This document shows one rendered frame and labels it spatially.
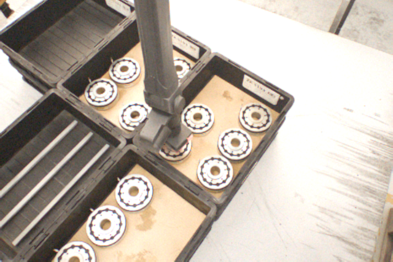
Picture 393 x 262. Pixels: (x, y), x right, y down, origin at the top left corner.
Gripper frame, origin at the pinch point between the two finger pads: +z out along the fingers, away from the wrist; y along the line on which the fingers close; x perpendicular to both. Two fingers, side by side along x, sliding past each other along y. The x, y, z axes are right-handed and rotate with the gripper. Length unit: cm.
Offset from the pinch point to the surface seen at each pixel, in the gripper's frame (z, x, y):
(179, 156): 0.9, -1.7, 4.3
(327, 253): 17, 9, 53
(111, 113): 4.1, -4.7, -22.6
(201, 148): 4.1, 5.4, 6.5
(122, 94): 4.2, 2.5, -25.2
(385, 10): 90, 202, 12
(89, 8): 5, 21, -63
